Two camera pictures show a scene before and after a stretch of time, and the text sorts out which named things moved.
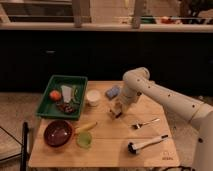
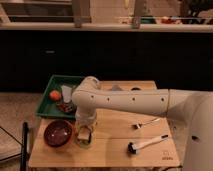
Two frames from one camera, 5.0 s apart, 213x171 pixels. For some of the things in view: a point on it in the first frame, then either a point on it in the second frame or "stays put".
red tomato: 55,95 stays put
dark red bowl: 58,133 stays put
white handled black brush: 134,148 stays put
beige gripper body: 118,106 to 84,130
